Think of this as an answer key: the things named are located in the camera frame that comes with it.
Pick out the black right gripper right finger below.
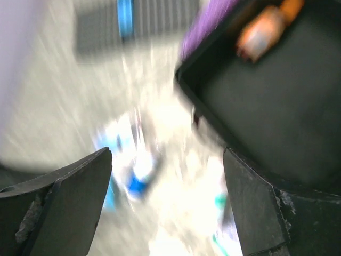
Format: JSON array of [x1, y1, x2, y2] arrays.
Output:
[[223, 148, 340, 255]]

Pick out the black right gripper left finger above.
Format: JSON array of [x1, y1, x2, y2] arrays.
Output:
[[1, 147, 112, 255]]

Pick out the blue white bandage roll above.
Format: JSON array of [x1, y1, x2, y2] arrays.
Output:
[[120, 150, 161, 201]]

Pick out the brown bottle orange cap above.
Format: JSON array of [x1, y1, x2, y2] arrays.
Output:
[[236, 0, 304, 62]]

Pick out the red medicine kit case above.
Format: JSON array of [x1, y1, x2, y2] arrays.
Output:
[[175, 1, 340, 194]]

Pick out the grey brick baseplate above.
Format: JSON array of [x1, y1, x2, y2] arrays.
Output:
[[74, 1, 200, 57]]

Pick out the blue toy bricks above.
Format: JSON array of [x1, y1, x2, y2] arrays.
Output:
[[117, 0, 134, 40]]

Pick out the purple glitter toy microphone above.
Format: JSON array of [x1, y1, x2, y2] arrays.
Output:
[[180, 0, 238, 61]]

